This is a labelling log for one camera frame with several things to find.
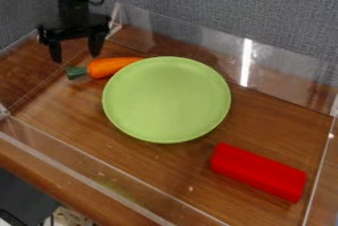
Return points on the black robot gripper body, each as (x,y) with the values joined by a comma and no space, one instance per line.
(75,23)

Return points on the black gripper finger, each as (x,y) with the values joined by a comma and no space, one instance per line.
(55,51)
(95,43)

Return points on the orange toy carrot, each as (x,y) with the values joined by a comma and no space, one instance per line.
(100,67)

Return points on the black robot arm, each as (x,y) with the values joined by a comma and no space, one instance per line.
(72,4)

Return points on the light green round plate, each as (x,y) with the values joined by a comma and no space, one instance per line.
(166,99)

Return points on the red rectangular block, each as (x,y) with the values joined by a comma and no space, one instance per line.
(258,171)

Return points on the clear acrylic corner bracket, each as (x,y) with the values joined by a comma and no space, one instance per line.
(115,23)

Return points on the clear acrylic enclosure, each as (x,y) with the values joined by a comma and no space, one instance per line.
(212,133)

